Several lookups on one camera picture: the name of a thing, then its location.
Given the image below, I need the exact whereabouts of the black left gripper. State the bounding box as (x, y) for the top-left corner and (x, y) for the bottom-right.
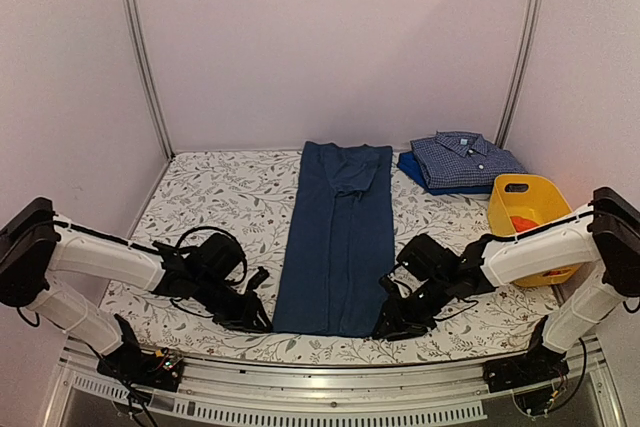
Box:
(193, 274), (273, 335)

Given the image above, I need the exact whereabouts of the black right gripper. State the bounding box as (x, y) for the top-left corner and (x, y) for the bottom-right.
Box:
(372, 274), (453, 342)

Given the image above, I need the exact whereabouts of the grey blue garment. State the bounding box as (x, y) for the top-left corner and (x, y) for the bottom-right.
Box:
(273, 142), (395, 338)

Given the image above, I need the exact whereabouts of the blue checkered button shirt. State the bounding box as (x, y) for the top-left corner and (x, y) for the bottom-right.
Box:
(410, 131), (528, 190)

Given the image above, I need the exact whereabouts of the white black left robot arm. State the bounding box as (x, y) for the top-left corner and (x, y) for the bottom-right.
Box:
(1, 197), (272, 381)

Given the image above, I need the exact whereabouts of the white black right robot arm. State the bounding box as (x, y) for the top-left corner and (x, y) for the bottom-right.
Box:
(372, 187), (639, 383)

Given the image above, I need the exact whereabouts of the yellow plastic laundry basket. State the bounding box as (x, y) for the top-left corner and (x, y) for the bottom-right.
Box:
(482, 174), (591, 288)

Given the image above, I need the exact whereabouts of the floral patterned table cloth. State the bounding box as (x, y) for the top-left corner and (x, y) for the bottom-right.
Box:
(101, 151), (558, 366)

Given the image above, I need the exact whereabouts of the orange garment in basket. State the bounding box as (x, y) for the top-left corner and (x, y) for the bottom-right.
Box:
(510, 216), (539, 233)

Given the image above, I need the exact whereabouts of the folded royal blue garment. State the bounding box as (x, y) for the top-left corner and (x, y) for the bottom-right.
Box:
(396, 152), (493, 196)

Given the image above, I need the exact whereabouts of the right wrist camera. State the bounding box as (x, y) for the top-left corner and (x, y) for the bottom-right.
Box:
(378, 275), (411, 299)

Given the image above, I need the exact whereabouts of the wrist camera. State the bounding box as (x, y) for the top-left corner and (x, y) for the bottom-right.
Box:
(246, 266), (270, 291)
(378, 275), (411, 299)

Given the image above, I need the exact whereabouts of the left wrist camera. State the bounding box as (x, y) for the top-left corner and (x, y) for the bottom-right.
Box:
(246, 266), (270, 291)

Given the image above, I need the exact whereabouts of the aluminium front rail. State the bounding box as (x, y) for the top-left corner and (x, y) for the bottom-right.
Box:
(43, 336), (627, 426)

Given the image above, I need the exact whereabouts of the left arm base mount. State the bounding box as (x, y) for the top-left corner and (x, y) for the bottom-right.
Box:
(97, 314), (184, 392)

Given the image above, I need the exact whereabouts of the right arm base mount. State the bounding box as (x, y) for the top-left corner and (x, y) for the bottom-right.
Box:
(483, 340), (569, 416)

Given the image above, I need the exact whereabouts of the left aluminium frame post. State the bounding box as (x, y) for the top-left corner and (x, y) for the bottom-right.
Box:
(122, 0), (175, 162)

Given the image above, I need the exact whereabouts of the aluminium frame post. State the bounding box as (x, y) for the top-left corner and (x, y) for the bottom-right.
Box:
(494, 0), (543, 148)
(122, 0), (175, 162)

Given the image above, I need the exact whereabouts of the right aluminium frame post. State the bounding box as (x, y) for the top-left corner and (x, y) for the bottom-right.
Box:
(494, 0), (543, 148)

